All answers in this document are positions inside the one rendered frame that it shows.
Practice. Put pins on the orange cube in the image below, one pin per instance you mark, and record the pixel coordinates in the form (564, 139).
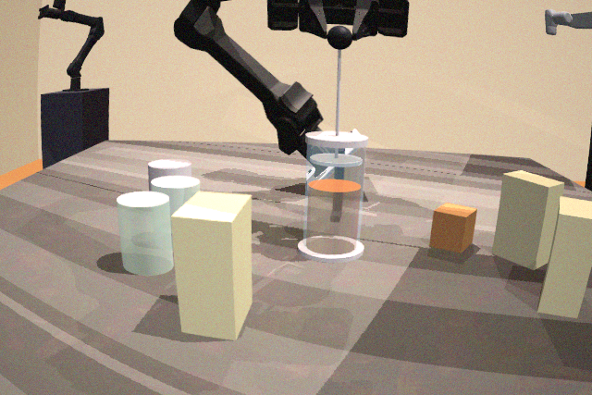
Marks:
(453, 227)

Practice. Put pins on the glass coffee press with black knob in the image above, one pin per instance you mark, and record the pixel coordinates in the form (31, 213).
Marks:
(334, 184)

